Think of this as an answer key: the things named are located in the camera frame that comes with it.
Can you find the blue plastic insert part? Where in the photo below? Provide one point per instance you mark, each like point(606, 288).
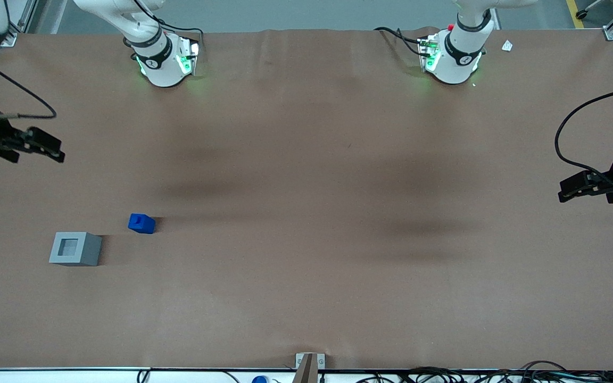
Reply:
point(141, 223)

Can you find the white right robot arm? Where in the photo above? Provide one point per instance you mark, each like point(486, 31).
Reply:
point(163, 69)

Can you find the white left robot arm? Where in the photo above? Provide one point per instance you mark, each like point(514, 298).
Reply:
point(455, 64)

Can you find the gray cube base with hole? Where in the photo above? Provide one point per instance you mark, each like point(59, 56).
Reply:
point(91, 251)

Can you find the small white paper scrap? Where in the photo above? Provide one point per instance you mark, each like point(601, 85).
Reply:
point(507, 46)

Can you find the black caster wheel leg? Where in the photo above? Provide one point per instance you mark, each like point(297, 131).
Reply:
point(582, 14)

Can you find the paper table cover sheet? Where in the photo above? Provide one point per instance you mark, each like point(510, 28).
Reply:
point(306, 213)

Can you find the small blue round cap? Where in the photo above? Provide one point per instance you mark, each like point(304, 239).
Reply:
point(259, 380)

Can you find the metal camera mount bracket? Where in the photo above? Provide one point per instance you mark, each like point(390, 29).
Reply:
point(320, 361)

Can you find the brown camera mount post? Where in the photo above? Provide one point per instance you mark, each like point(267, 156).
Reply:
point(305, 372)

